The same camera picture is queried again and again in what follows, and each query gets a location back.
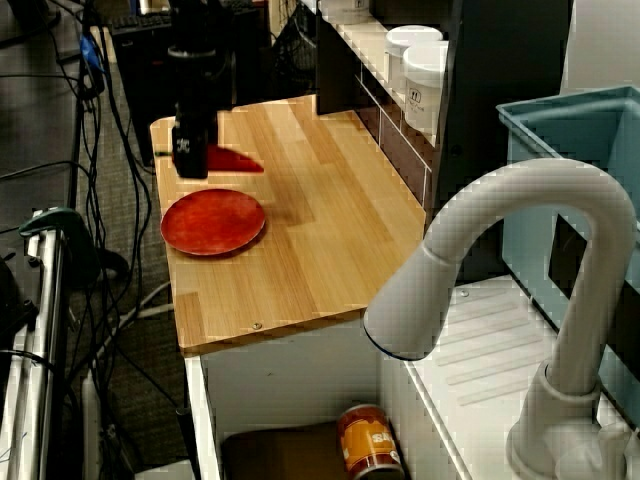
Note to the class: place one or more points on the round red plate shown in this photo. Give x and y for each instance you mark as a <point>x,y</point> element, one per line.
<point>212,222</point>

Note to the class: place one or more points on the silver aluminium frame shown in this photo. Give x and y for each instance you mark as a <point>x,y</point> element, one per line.
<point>47,310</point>

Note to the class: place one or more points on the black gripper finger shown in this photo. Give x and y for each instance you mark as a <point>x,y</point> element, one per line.
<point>190,155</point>
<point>213,132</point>

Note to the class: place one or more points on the teal plastic bin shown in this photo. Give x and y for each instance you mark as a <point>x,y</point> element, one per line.
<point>530,225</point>

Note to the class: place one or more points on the brown cardboard sheet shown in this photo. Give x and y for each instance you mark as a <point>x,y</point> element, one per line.
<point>285,450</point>

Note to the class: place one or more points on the plain white lidded jar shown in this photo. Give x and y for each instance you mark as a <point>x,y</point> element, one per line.
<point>400,55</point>

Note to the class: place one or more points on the orange soup can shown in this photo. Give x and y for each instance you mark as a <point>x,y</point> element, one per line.
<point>367,440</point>

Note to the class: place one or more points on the green clamp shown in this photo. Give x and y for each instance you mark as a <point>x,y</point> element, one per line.
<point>55,220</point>

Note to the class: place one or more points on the cream wall shelf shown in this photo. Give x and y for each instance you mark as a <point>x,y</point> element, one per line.
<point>367,55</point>

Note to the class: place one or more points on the white jar house print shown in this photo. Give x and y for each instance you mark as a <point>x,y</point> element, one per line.
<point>425,100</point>

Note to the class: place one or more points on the white toy sink unit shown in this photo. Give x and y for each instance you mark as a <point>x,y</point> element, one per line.
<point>300,385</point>

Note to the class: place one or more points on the grey desk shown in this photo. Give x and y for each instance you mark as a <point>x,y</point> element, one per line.
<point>35,100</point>

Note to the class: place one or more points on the black box stand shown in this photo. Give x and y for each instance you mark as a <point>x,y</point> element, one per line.
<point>145,90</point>

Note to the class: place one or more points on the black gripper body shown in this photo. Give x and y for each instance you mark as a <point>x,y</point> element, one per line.
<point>195,115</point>

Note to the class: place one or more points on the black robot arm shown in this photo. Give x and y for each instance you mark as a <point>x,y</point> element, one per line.
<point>197,50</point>

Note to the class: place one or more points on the black hood cabinet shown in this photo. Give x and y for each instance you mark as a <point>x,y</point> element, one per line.
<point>500,125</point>

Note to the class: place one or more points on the red pepper green stem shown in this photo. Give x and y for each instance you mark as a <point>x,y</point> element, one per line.
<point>235,161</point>

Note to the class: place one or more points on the grey toy faucet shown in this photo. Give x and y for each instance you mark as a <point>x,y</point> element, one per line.
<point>500,200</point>

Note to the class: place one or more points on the black keyboard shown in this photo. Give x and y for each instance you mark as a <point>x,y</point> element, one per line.
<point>140,22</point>

